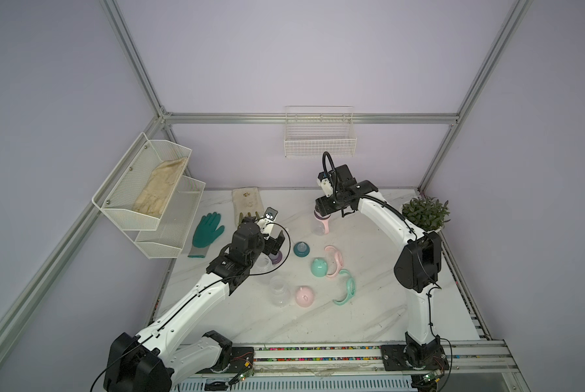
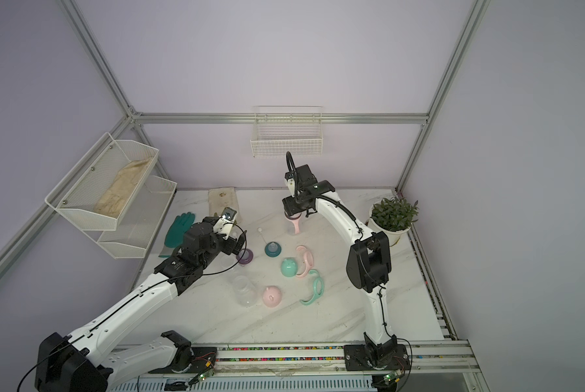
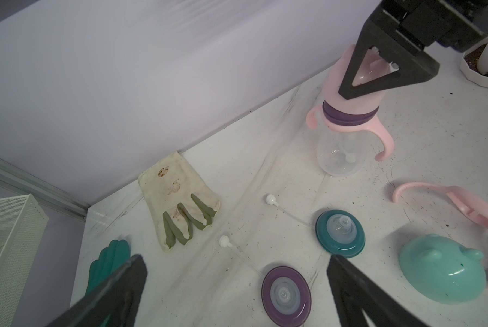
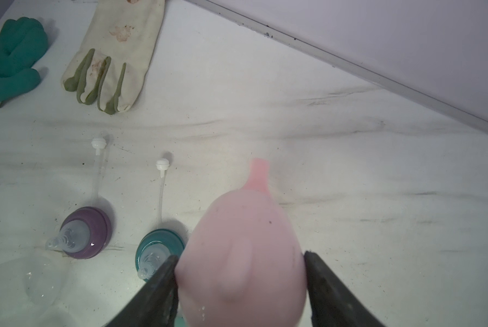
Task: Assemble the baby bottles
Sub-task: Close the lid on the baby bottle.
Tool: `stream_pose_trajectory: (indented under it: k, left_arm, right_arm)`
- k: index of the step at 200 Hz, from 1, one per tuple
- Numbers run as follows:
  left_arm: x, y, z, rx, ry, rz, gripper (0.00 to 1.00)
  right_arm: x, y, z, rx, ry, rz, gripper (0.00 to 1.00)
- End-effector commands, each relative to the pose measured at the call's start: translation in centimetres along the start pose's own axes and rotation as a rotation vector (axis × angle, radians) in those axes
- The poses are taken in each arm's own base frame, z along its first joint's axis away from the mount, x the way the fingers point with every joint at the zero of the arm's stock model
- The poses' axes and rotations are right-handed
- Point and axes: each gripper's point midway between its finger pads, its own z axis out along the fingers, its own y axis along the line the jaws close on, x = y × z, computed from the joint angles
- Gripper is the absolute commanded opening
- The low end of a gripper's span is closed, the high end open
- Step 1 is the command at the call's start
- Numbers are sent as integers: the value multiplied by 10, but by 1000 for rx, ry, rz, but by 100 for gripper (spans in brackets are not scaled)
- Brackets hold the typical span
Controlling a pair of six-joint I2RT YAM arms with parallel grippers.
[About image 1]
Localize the green rubber glove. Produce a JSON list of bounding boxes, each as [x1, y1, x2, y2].
[[188, 212, 225, 258]]

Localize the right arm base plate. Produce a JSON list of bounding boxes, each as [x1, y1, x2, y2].
[[380, 341, 449, 372]]

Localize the mint green bottle cap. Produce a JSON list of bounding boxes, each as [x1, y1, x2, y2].
[[310, 258, 328, 278]]

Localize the pink bottle handle ring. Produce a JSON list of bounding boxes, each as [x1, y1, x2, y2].
[[314, 209, 333, 235]]

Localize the lower white mesh shelf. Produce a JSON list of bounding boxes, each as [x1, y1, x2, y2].
[[135, 176, 205, 259]]

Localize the upper white mesh shelf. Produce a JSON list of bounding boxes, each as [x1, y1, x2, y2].
[[92, 133, 192, 231]]

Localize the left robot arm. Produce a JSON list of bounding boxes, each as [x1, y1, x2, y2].
[[94, 217, 293, 391]]

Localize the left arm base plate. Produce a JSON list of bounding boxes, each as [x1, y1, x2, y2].
[[213, 346, 255, 374]]

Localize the white wire wall basket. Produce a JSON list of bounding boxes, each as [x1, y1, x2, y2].
[[284, 106, 357, 158]]

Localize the beige glove in shelf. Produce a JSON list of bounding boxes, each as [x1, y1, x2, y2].
[[132, 158, 188, 218]]

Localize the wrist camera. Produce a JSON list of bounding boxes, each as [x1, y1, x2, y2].
[[317, 171, 333, 198], [258, 207, 279, 238]]

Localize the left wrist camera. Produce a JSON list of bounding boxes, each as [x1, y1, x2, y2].
[[258, 207, 279, 238]]

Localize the pink bottle cap left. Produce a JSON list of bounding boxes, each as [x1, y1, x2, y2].
[[295, 286, 315, 308]]

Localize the purple nipple collar far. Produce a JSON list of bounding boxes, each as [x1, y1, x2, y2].
[[269, 251, 284, 266]]

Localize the beige glove green fingertips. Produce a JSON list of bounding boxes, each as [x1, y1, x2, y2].
[[231, 187, 265, 225]]

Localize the mint green handle ring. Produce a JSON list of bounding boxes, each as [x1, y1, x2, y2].
[[331, 268, 357, 307]]

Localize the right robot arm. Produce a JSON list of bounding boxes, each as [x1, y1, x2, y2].
[[315, 163, 444, 368]]

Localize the clear baby bottle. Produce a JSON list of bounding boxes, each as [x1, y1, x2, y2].
[[312, 219, 329, 236], [269, 276, 291, 307], [252, 254, 273, 274]]

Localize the aluminium front rail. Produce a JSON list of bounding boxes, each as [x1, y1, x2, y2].
[[232, 339, 519, 377]]

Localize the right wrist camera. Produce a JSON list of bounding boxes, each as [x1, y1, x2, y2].
[[317, 171, 333, 198]]

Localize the white mesh shelf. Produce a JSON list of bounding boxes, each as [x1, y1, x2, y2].
[[135, 176, 205, 259], [92, 133, 192, 231]]

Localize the teal nipple collar with straw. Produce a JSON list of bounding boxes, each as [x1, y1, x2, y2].
[[292, 241, 310, 258]]

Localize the potted green plant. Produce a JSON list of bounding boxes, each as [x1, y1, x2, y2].
[[401, 196, 450, 232]]

